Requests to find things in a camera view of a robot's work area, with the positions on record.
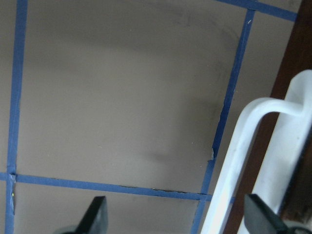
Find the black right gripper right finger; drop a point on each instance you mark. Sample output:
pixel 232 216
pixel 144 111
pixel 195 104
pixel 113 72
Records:
pixel 260 219

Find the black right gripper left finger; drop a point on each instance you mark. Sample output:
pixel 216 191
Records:
pixel 95 219

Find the brown wooden drawer cabinet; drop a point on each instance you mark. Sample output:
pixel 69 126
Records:
pixel 292 101

